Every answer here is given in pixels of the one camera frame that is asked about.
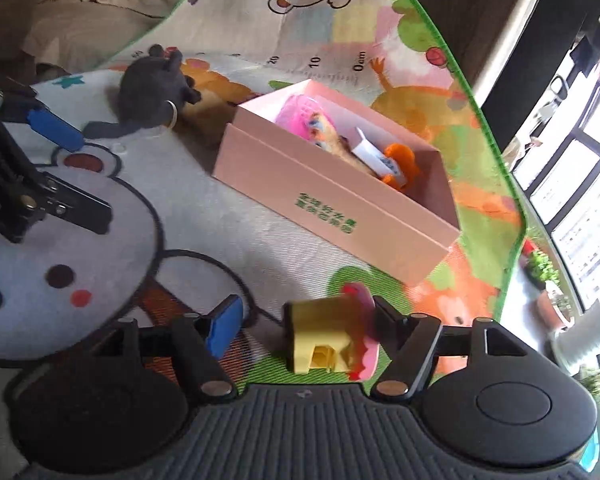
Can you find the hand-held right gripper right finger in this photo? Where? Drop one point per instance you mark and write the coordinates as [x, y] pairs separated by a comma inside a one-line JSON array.
[[386, 322]]

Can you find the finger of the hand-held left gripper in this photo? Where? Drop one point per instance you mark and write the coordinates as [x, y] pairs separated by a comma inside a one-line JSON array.
[[55, 127], [87, 212]]

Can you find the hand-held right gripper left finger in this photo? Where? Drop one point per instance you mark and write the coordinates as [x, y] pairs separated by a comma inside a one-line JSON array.
[[225, 327]]

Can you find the yellow toy with pink base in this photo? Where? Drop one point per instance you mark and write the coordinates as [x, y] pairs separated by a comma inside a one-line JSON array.
[[325, 325]]

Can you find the dark grey plush toy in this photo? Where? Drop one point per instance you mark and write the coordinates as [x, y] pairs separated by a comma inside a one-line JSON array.
[[145, 90]]

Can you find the pink cardboard box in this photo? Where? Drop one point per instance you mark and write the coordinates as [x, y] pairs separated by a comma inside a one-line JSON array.
[[330, 210]]

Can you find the orange toy pumpkin half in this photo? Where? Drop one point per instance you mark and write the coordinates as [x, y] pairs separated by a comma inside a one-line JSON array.
[[405, 160]]

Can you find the white toy carton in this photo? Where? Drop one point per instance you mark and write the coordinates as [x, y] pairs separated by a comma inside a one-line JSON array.
[[370, 152]]

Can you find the tan toy bread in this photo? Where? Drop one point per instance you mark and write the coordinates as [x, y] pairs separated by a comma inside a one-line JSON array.
[[342, 152]]

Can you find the pink plastic basket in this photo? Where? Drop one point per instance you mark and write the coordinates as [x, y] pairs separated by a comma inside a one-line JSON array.
[[297, 112]]

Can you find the printed cartoon play mat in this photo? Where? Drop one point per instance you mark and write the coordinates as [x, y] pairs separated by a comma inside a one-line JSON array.
[[205, 220]]

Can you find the beige covered sofa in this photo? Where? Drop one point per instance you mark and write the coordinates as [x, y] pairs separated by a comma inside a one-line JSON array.
[[80, 15]]

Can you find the red plant pot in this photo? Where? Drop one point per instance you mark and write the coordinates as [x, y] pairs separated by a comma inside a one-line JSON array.
[[528, 247]]

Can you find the dark pot with green plants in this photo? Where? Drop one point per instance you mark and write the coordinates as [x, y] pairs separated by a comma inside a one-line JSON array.
[[542, 267]]

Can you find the white plant pot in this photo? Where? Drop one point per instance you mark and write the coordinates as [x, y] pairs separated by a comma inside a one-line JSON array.
[[587, 340]]

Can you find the hanging dark clothes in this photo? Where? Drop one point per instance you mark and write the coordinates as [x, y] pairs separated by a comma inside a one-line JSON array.
[[592, 55]]

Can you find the black window frame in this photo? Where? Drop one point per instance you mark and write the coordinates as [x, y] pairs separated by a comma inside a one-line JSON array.
[[575, 120]]

